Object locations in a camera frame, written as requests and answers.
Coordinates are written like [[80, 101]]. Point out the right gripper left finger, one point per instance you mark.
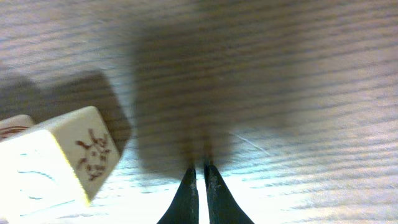
[[184, 208]]

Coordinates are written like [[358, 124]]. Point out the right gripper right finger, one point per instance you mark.
[[222, 207]]

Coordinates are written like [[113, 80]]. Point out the yellow block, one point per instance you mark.
[[56, 167]]

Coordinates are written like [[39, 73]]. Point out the blue P block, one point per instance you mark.
[[15, 125]]

